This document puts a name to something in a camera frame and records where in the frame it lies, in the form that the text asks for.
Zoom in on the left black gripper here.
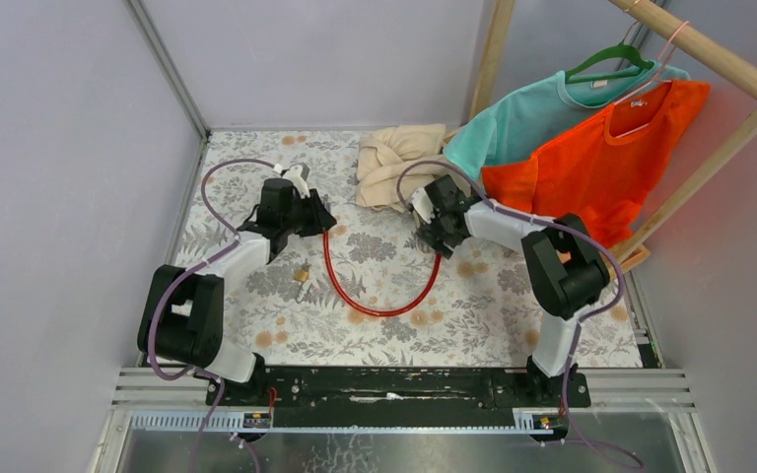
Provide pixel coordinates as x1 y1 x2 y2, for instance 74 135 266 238
281 188 337 237

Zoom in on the red cable lock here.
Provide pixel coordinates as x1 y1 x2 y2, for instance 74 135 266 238
322 226 443 318

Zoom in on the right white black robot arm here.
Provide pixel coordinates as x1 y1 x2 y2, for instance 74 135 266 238
410 175 610 407

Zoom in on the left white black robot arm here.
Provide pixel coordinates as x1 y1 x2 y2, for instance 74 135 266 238
137 176 336 405

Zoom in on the beige crumpled cloth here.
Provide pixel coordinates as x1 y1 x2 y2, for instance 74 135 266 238
355 123 470 212

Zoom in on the teal t-shirt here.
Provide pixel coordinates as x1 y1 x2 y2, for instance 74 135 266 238
444 62 690 179

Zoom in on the orange t-shirt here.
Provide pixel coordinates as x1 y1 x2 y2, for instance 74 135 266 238
481 80 711 247

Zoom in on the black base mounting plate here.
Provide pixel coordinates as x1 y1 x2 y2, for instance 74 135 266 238
205 366 591 429

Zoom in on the green clothes hanger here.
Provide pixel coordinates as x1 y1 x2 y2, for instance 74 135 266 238
564 19 655 84

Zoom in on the pink clothes hanger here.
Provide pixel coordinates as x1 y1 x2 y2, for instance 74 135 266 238
613 20 689 105

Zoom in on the wooden clothes rack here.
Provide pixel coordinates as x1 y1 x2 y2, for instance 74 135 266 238
442 0 757 276

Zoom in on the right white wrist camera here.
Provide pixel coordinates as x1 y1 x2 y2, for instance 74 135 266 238
410 187 435 225

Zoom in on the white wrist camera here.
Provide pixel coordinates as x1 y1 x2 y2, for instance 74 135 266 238
410 187 435 225
273 163 310 199

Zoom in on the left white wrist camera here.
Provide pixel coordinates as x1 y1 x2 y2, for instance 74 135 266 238
273 163 310 199

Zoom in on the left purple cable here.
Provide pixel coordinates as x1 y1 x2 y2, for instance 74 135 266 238
146 158 282 473

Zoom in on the aluminium frame rail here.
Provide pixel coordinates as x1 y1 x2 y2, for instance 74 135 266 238
123 0 210 140

